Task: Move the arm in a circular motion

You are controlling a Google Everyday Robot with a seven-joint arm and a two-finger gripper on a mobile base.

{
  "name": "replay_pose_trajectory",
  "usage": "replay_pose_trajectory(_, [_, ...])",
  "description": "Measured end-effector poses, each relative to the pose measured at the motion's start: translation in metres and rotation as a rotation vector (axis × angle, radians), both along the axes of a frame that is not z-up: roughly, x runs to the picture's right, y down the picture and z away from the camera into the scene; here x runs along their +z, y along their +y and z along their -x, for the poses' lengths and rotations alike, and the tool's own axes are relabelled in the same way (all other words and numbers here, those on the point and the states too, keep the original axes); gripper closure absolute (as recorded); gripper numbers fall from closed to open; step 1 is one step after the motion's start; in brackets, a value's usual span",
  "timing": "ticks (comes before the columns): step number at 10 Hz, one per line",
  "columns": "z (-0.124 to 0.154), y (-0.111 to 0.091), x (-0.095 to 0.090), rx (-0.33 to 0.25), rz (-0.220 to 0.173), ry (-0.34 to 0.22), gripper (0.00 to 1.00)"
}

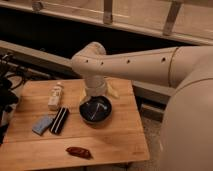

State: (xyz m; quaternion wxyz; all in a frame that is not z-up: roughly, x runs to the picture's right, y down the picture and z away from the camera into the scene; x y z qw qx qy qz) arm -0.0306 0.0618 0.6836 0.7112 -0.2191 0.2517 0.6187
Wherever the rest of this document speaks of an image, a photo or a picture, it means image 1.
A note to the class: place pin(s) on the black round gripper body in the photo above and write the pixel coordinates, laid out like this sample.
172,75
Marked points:
96,109

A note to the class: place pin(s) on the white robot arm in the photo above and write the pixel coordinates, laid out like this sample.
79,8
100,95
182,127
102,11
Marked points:
186,141

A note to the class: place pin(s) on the black rectangular box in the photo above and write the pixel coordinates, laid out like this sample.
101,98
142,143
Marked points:
59,120

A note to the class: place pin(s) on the wooden table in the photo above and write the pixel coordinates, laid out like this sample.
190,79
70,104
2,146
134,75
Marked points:
119,139

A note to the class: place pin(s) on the white lotion bottle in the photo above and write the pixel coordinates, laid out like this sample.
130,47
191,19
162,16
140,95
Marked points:
55,97

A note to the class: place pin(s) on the metal window bracket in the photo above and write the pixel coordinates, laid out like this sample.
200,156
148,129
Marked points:
171,17
108,8

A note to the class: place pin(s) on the metal window bracket right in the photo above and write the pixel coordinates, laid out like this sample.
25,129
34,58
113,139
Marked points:
171,17

